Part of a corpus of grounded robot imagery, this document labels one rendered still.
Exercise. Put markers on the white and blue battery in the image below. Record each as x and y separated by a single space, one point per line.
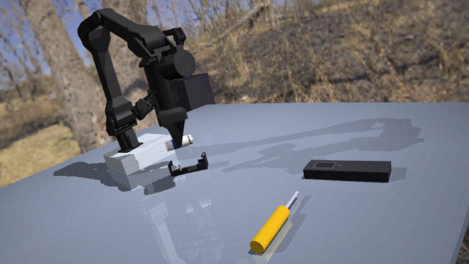
170 145

